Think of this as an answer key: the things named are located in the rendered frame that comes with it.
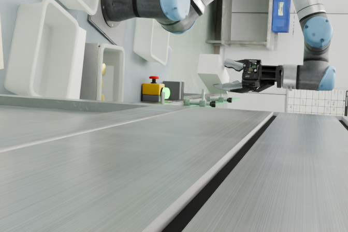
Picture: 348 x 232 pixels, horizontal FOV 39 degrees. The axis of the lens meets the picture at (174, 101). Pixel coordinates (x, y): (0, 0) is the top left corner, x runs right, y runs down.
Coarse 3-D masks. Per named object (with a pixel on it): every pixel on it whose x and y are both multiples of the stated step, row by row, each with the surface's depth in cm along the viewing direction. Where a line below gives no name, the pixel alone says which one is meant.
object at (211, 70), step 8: (200, 56) 146; (208, 56) 145; (216, 56) 144; (200, 64) 145; (208, 64) 144; (216, 64) 144; (200, 72) 144; (208, 72) 144; (216, 72) 143; (224, 72) 156; (208, 80) 151; (216, 80) 150; (224, 80) 157; (208, 88) 161; (216, 88) 160
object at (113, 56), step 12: (108, 48) 133; (120, 48) 140; (108, 60) 144; (120, 60) 144; (108, 72) 144; (120, 72) 144; (108, 84) 144; (120, 84) 144; (96, 96) 130; (108, 96) 145; (120, 96) 144
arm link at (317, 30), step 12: (300, 0) 134; (312, 0) 133; (300, 12) 134; (312, 12) 132; (324, 12) 133; (300, 24) 136; (312, 24) 130; (324, 24) 129; (312, 36) 130; (324, 36) 129; (312, 48) 136; (324, 48) 137
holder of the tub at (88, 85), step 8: (88, 48) 129; (96, 48) 128; (88, 56) 129; (96, 56) 128; (88, 64) 129; (96, 64) 128; (88, 72) 129; (96, 72) 128; (88, 80) 129; (96, 80) 129; (80, 88) 130; (88, 88) 129; (96, 88) 129; (80, 96) 130; (88, 96) 129
